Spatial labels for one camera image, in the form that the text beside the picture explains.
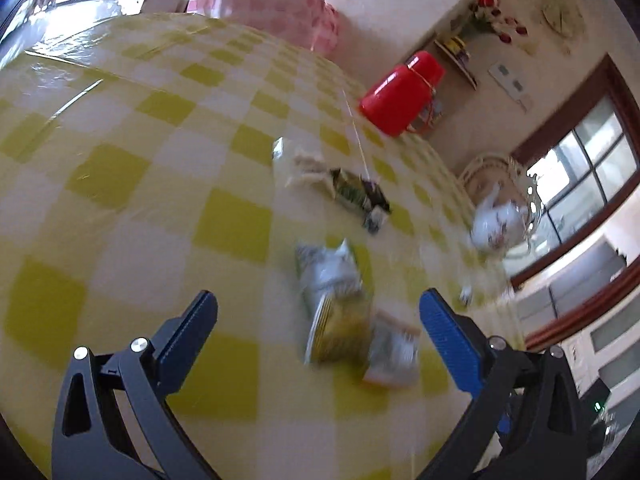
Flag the round wall clock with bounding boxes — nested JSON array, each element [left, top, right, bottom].
[[542, 0, 586, 38]]

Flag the pink checkered cloth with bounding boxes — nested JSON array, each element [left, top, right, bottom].
[[187, 0, 342, 59]]

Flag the black snack packet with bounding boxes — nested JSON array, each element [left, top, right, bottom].
[[361, 180, 394, 234]]

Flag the white wall switch panel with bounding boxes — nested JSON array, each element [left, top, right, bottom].
[[490, 62, 532, 112]]

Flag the yellow checkered tablecloth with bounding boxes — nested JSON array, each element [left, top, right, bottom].
[[0, 12, 531, 480]]

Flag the wood framed window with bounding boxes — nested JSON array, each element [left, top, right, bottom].
[[509, 54, 640, 288]]

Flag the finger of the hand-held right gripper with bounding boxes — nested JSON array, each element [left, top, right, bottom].
[[496, 399, 515, 435]]

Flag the yellow snack packet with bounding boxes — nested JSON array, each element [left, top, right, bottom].
[[304, 292, 374, 367]]

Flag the red thermos jug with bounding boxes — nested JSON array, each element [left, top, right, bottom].
[[358, 51, 446, 137]]

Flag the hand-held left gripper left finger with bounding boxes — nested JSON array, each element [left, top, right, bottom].
[[51, 290, 221, 480]]

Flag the white floral teapot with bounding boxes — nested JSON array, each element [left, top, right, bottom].
[[470, 182, 533, 261]]

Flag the upper wooden corner shelf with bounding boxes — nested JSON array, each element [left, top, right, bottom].
[[432, 35, 479, 89]]

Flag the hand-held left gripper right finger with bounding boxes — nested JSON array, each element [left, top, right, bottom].
[[419, 287, 587, 480]]

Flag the dark foil snack packet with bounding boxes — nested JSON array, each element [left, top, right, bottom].
[[327, 167, 368, 211]]

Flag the red artificial flowers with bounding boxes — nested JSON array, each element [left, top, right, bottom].
[[470, 0, 529, 46]]

